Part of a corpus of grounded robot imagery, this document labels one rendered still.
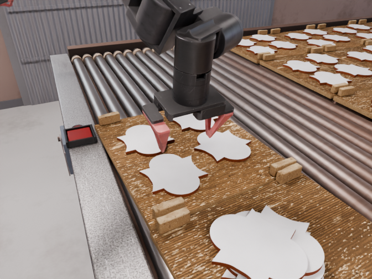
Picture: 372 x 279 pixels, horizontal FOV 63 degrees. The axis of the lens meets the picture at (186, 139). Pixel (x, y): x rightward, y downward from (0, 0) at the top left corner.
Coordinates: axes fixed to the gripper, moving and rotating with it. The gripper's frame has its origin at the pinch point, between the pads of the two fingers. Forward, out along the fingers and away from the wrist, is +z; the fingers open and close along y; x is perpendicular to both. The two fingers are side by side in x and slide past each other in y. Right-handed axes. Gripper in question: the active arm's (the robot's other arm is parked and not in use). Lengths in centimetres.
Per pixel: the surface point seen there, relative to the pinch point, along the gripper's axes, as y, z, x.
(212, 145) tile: 12.1, 12.4, 7.6
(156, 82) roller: 20, 24, 58
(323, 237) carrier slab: 14.1, 7.7, -23.4
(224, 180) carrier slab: 8.0, 11.1, -3.6
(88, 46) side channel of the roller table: 6, 30, 109
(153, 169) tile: -3.8, 11.8, 5.8
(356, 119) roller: 60, 15, 3
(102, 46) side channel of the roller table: 13, 31, 108
